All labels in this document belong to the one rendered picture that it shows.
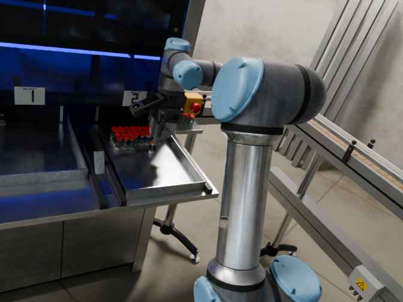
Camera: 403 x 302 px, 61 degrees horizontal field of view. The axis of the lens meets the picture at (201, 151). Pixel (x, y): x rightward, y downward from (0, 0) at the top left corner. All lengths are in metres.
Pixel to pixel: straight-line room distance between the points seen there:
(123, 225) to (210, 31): 3.08
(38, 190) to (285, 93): 0.71
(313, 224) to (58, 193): 1.27
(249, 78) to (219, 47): 3.66
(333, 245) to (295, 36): 2.45
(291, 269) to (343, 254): 1.01
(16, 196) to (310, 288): 0.74
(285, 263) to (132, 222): 1.01
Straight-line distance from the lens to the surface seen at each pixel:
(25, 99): 1.20
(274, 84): 0.60
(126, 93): 1.25
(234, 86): 0.58
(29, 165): 1.12
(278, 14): 3.85
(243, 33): 4.05
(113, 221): 1.62
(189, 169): 1.18
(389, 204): 1.57
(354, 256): 1.75
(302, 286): 0.76
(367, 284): 1.69
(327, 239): 1.82
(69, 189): 1.03
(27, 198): 1.01
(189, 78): 0.95
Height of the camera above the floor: 1.54
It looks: 30 degrees down
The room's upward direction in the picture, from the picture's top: 16 degrees clockwise
